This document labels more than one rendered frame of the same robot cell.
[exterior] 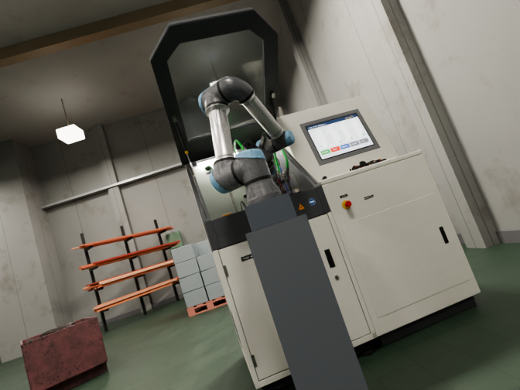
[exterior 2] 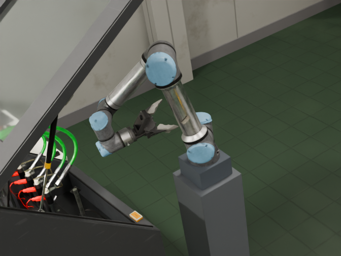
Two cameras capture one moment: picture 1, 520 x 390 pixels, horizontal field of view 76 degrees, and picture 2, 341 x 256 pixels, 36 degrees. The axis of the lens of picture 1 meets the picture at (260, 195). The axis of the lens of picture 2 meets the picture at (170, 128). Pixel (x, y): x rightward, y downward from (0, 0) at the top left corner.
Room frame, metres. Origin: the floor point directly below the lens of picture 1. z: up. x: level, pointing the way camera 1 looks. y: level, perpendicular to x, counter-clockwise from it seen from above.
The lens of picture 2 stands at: (2.24, 1.74, 2.39)
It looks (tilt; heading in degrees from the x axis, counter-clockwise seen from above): 33 degrees down; 247
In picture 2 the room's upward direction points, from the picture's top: 11 degrees counter-clockwise
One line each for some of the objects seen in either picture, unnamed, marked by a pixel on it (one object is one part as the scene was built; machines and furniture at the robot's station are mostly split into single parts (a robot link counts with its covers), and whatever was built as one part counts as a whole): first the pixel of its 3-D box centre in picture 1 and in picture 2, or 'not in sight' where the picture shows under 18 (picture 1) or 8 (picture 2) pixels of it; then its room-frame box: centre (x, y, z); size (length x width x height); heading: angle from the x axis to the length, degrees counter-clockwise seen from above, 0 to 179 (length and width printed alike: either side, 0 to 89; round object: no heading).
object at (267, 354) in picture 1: (294, 292); not in sight; (1.83, -0.01, 0.44); 0.65 x 0.02 x 0.68; 102
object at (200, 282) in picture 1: (206, 273); not in sight; (6.03, 1.37, 0.55); 1.12 x 0.74 x 1.11; 4
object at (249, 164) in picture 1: (251, 165); (199, 128); (1.35, -0.01, 1.07); 0.13 x 0.12 x 0.14; 60
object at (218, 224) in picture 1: (268, 217); (109, 208); (1.85, -0.01, 0.87); 0.62 x 0.04 x 0.16; 102
